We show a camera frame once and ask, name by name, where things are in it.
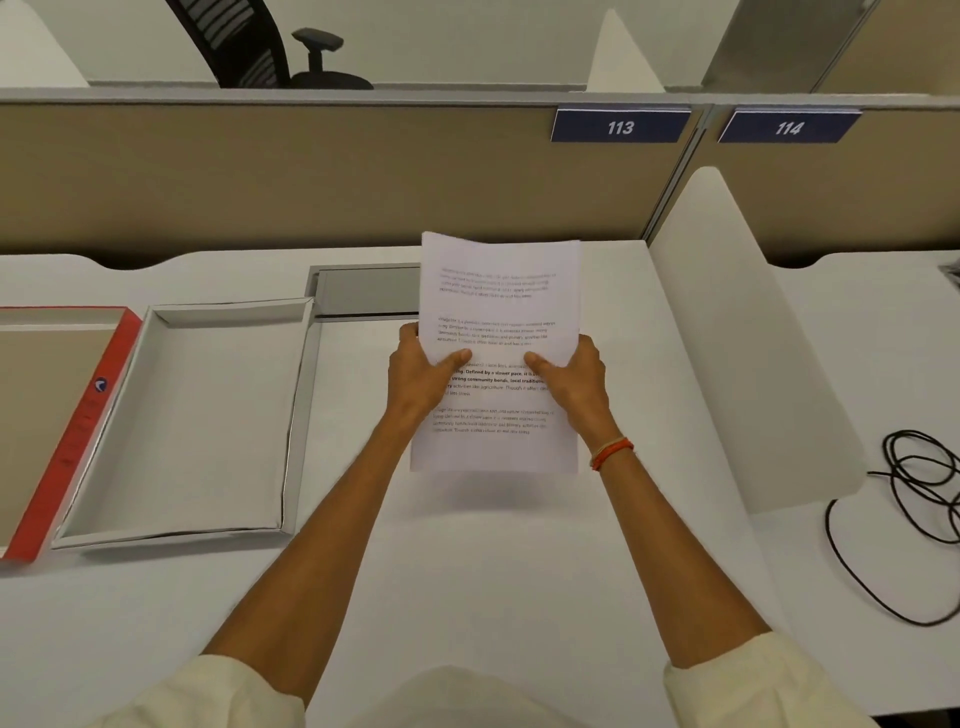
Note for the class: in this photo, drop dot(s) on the blue desk number plate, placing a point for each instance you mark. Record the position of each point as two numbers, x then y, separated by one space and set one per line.
619 125
789 127

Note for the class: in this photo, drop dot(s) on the person's right hand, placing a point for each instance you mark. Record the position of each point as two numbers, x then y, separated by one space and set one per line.
577 386

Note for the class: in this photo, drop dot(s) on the beige cubicle partition panel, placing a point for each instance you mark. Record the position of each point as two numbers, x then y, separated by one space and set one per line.
315 172
825 45
847 187

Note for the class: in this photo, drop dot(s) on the person's left forearm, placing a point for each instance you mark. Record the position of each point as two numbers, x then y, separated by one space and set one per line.
315 540

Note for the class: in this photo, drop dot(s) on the person's right forearm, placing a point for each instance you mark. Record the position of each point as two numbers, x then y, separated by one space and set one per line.
667 547

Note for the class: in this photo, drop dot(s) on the white desk side divider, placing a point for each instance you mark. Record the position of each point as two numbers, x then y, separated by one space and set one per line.
750 352
34 49

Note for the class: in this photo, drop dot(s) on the orange thread wristband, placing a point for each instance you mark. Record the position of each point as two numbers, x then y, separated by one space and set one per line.
611 452

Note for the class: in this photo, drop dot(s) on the white cardboard box tray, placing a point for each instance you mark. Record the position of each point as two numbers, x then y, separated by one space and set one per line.
195 420

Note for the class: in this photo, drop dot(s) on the person's right thumb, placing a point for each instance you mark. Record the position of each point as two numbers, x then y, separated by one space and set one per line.
543 362

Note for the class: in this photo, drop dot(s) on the printed white paper sheets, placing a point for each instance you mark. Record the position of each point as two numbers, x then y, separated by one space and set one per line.
499 300

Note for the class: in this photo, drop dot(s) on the red cardboard box lid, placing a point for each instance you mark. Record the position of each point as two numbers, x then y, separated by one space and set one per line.
52 420

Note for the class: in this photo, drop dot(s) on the person's left thumb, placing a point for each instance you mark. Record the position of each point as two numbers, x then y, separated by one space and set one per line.
451 361

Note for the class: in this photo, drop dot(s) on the cream shirt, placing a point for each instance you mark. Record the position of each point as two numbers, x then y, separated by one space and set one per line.
480 690

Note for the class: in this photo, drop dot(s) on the black office chair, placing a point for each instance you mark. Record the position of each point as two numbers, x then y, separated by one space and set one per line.
255 41

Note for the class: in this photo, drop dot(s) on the person's left hand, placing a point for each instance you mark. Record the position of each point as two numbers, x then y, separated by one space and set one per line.
411 382

